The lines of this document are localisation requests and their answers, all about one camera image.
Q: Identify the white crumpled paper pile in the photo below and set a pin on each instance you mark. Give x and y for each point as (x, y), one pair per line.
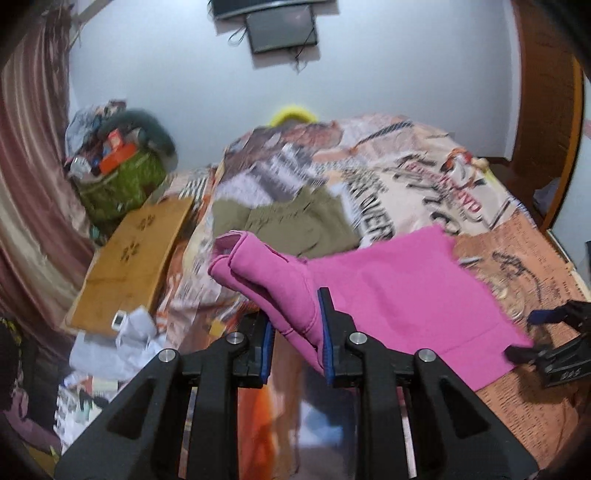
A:
(101, 367)

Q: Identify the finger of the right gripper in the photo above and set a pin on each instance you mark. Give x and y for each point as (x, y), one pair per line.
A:
(531, 354)
(575, 314)

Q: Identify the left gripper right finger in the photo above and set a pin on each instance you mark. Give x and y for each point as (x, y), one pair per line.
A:
(417, 418)

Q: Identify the green camouflage basket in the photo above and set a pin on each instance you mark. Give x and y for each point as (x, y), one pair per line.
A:
(124, 189)

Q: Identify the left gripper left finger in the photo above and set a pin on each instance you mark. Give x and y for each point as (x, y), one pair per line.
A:
(178, 411)

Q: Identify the black wall television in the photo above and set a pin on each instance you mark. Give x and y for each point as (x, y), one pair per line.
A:
(225, 9)

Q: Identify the pink pants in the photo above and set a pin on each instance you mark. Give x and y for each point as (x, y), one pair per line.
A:
(409, 293)

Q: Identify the olive green folded pants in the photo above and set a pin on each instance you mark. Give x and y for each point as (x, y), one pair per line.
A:
(313, 225)

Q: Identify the newspaper print bed sheet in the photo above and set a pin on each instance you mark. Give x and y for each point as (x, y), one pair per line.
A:
(392, 176)

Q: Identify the small wall monitor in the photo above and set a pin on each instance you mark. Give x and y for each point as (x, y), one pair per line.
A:
(281, 28)

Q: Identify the yellow wooden board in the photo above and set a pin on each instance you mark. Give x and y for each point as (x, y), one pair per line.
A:
(129, 270)

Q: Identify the striped red curtain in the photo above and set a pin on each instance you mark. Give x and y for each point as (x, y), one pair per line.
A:
(45, 247)

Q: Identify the brown wooden wardrobe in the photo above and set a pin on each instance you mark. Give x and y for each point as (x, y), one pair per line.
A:
(551, 113)

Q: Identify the orange box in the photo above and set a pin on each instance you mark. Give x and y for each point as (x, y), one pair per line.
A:
(116, 150)

